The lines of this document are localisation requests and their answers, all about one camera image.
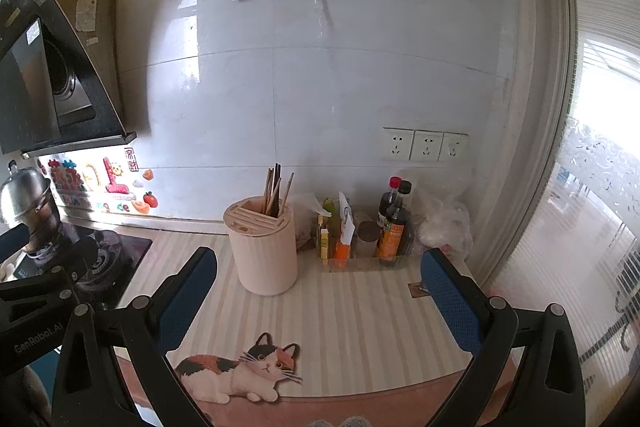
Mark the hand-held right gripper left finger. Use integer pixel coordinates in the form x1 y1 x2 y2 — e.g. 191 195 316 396
52 247 219 427

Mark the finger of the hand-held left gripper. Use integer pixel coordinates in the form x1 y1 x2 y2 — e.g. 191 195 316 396
0 224 32 263
0 239 101 308

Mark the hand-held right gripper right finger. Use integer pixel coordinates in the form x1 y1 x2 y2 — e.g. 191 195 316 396
420 248 586 427

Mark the cream round utensil holder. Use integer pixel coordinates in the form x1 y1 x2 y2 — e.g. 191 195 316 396
223 196 299 297

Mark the person's left forearm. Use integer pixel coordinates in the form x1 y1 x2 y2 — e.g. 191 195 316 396
0 364 55 427

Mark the steel pot with lid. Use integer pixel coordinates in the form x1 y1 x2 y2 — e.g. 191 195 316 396
0 159 63 258

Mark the black gas stove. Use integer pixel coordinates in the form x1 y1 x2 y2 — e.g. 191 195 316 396
10 227 153 309

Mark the clear plastic bag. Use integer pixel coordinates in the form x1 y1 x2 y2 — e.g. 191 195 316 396
412 187 474 260

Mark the dark bottle with orange label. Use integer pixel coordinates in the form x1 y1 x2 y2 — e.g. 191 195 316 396
377 180 414 267

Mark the clear plastic organiser tray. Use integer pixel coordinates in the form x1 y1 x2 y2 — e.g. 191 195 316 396
315 227 417 274

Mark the brown-lidded jar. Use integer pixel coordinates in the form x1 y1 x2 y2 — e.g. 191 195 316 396
356 221 381 260

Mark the striped cat print mat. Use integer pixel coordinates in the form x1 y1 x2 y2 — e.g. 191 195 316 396
107 229 521 427

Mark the orange seasoning packet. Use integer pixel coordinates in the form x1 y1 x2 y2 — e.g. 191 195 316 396
334 192 357 269

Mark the red-capped dark bottle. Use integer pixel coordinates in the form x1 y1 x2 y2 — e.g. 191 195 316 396
377 176 403 228

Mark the yellow box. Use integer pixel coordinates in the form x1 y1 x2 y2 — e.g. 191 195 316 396
316 227 333 261

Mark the black range hood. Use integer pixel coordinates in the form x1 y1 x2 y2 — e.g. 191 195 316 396
0 0 137 156

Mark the frosted window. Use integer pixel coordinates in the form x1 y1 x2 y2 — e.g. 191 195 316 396
565 0 640 408

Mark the white paper label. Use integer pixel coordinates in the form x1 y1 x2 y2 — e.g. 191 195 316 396
75 0 101 32

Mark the group of colourful wall stickers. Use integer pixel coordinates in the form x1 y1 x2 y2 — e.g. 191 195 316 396
37 146 161 215

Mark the white wall socket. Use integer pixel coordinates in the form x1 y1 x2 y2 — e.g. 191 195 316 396
410 130 445 162
381 127 415 162
440 133 470 164

